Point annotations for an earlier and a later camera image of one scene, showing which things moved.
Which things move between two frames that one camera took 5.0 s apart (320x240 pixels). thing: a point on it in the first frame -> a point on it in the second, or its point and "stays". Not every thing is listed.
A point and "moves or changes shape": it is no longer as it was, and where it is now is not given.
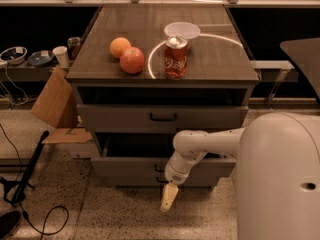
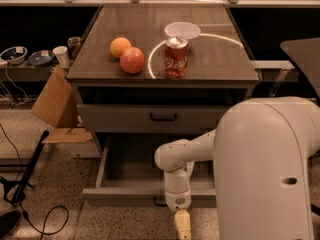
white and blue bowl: [14, 55] stays
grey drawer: [150, 171] moves or changes shape
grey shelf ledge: [25, 72] stays
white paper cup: [61, 53] stays
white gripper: [174, 174] -> [178, 200]
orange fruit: [118, 46] stays
